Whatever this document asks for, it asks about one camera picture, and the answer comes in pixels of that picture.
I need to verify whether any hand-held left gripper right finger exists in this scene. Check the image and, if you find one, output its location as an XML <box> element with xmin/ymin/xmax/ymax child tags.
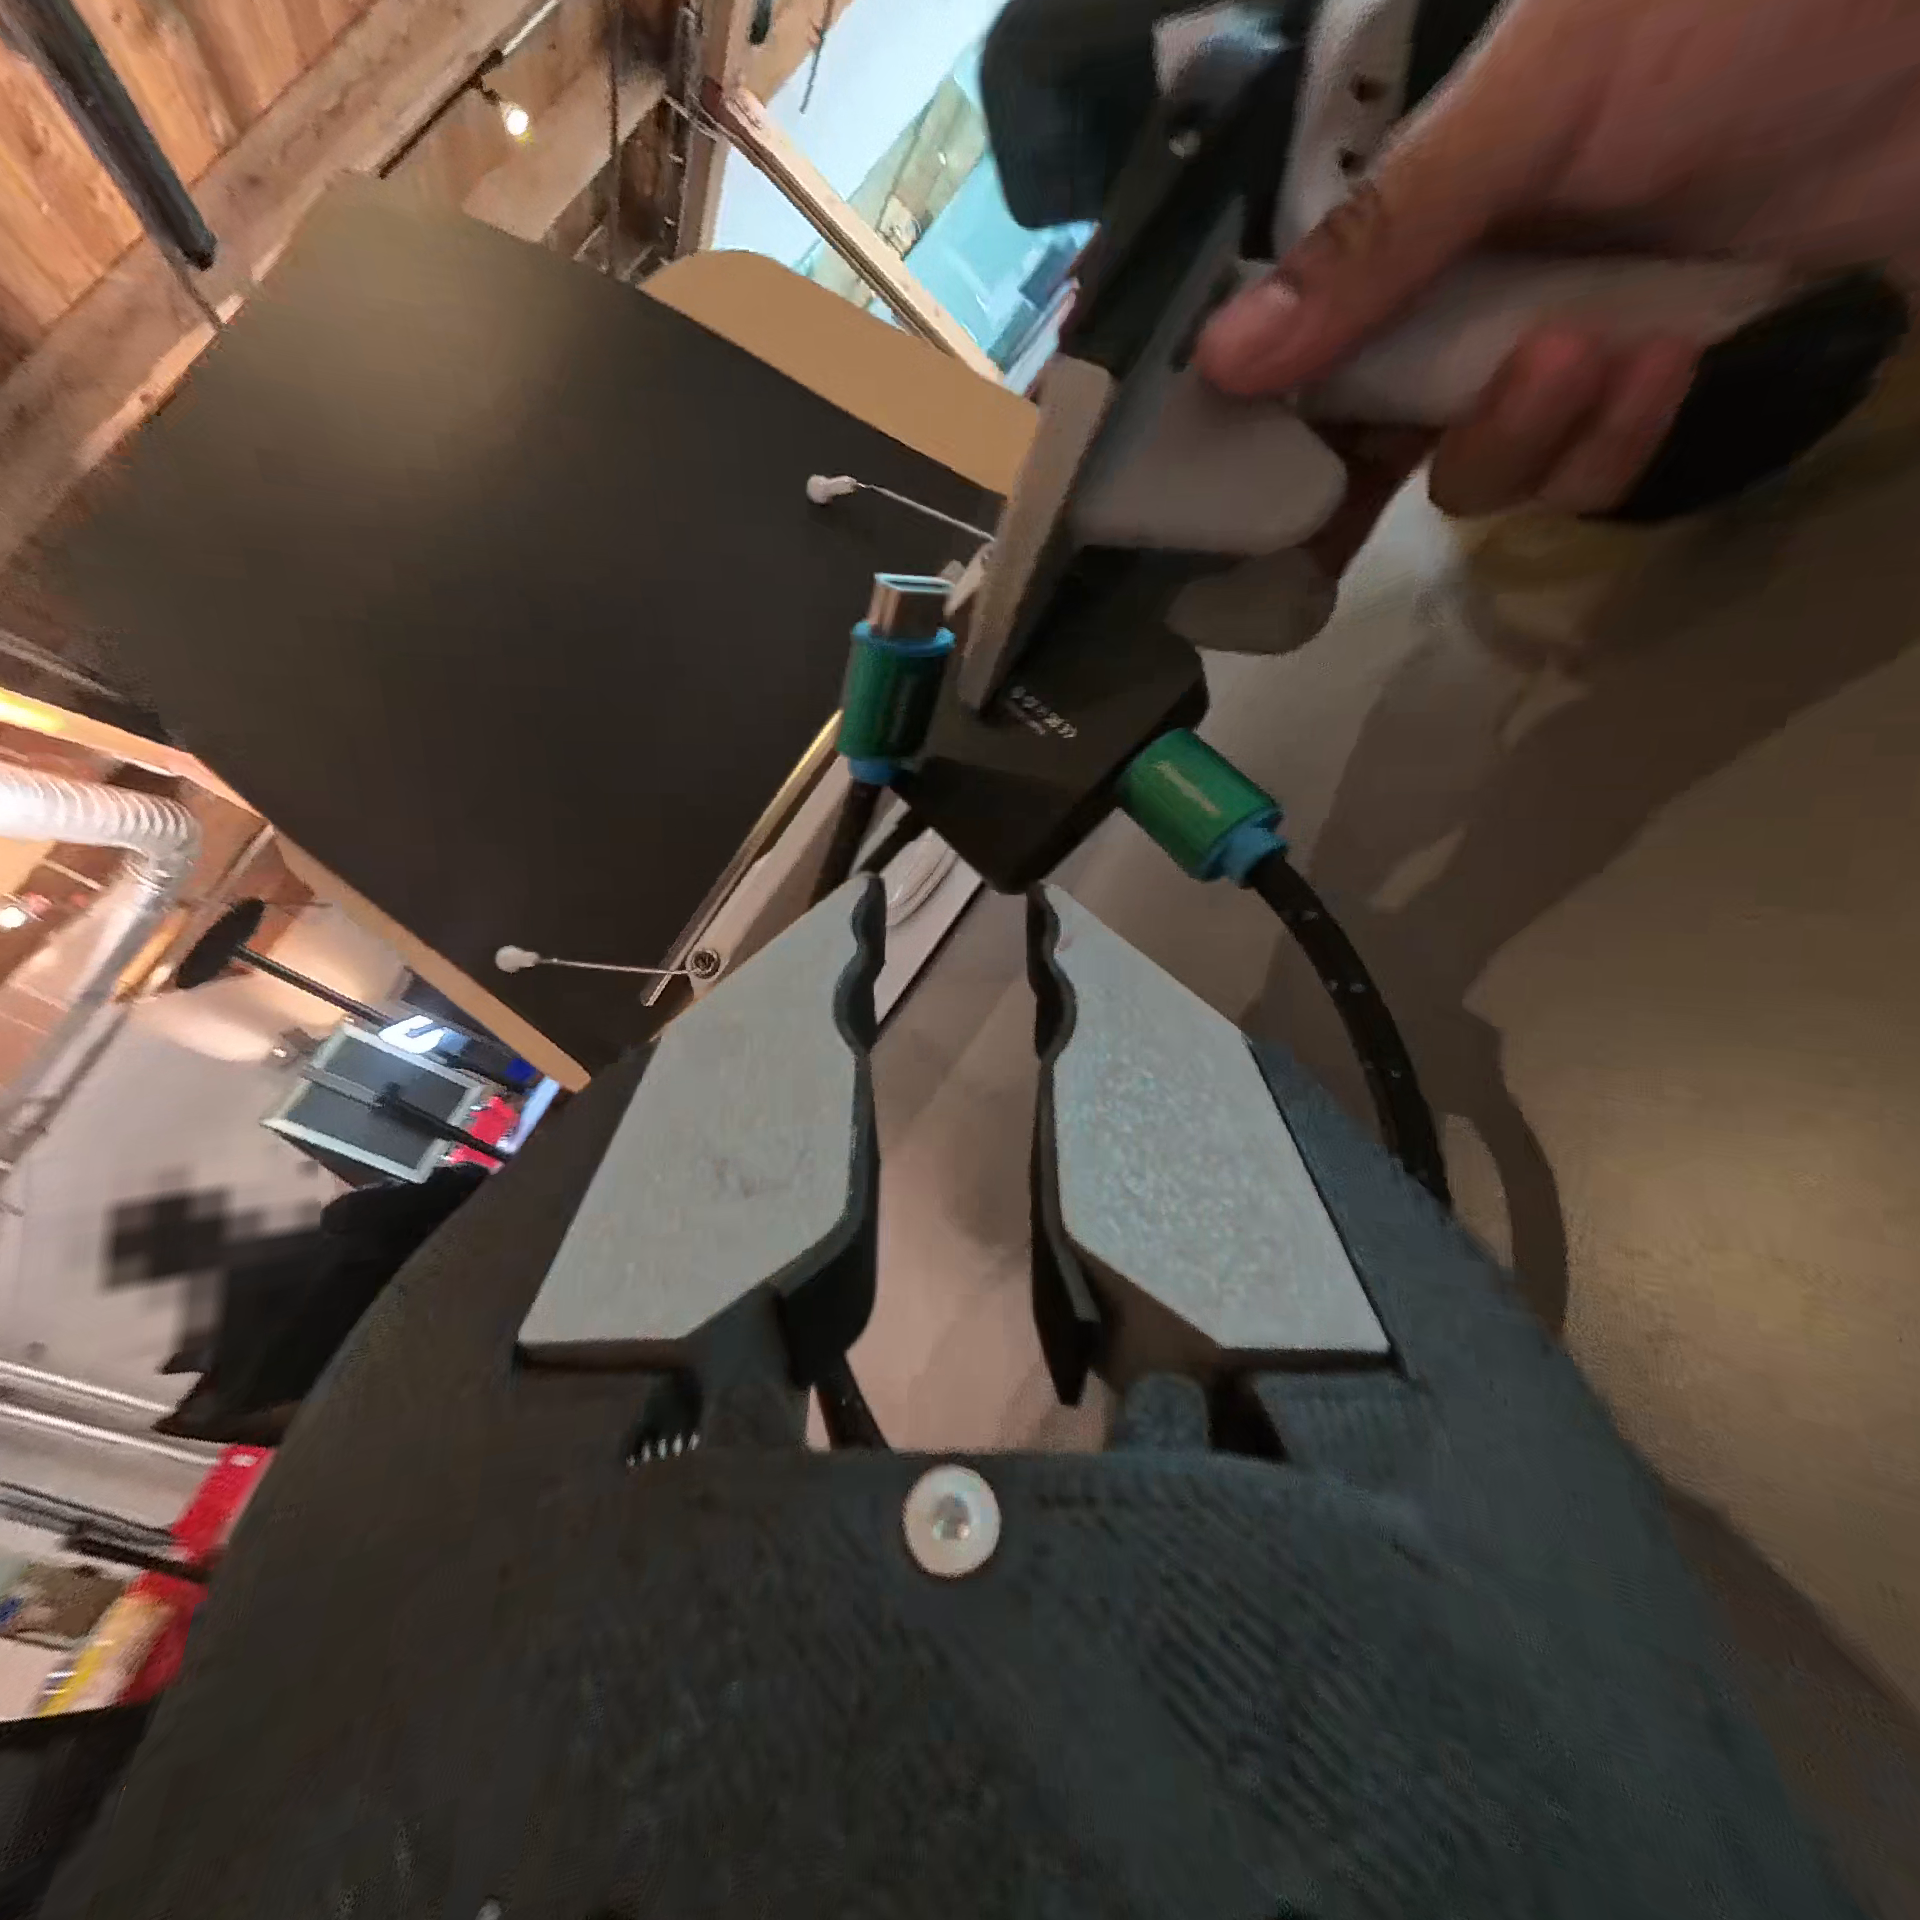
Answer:
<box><xmin>1025</xmin><ymin>883</ymin><xmax>1398</xmax><ymax>1408</ymax></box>

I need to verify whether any silver ventilation duct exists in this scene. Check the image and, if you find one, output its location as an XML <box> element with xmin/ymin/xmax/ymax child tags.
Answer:
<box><xmin>0</xmin><ymin>762</ymin><xmax>205</xmax><ymax>1120</ymax></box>

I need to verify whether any black hdmi adapter hub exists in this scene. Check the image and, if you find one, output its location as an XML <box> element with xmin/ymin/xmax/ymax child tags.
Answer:
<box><xmin>912</xmin><ymin>613</ymin><xmax>1213</xmax><ymax>896</ymax></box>

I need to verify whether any person's right hand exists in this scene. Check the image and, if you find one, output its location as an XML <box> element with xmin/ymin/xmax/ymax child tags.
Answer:
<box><xmin>1198</xmin><ymin>0</ymin><xmax>1920</xmax><ymax>521</ymax></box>

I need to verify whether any white peg with wire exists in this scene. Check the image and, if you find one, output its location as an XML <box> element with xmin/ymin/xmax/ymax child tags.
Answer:
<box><xmin>805</xmin><ymin>471</ymin><xmax>995</xmax><ymax>539</ymax></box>
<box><xmin>496</xmin><ymin>941</ymin><xmax>714</xmax><ymax>976</ymax></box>

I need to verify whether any black floor lamp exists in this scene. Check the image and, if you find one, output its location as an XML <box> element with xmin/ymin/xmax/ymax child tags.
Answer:
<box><xmin>173</xmin><ymin>896</ymin><xmax>505</xmax><ymax>1168</ymax></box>

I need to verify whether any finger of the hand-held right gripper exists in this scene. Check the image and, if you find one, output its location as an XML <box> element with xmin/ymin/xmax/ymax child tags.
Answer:
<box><xmin>951</xmin><ymin>357</ymin><xmax>1122</xmax><ymax>716</ymax></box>
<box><xmin>1175</xmin><ymin>545</ymin><xmax>1341</xmax><ymax>656</ymax></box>

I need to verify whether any white board stand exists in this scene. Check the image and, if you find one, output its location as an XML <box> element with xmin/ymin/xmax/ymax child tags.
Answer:
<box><xmin>642</xmin><ymin>712</ymin><xmax>986</xmax><ymax>1024</ymax></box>

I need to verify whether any hdmi cable with green plugs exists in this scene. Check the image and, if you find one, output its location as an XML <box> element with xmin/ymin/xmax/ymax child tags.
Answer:
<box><xmin>809</xmin><ymin>568</ymin><xmax>1455</xmax><ymax>1453</ymax></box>

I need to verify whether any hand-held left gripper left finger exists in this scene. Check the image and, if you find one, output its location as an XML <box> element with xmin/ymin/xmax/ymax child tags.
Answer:
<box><xmin>512</xmin><ymin>874</ymin><xmax>889</xmax><ymax>1397</ymax></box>

